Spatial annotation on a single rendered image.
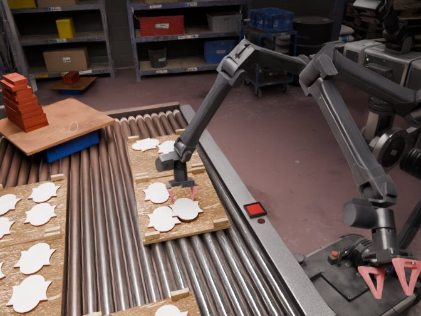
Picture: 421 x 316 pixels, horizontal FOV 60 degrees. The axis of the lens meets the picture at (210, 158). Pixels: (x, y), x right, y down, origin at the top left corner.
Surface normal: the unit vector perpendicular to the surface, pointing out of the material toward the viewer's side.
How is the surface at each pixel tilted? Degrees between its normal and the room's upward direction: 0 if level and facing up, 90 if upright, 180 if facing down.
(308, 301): 0
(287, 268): 0
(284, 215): 0
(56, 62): 90
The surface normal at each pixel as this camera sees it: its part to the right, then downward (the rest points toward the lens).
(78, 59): 0.18, 0.51
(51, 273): -0.02, -0.86
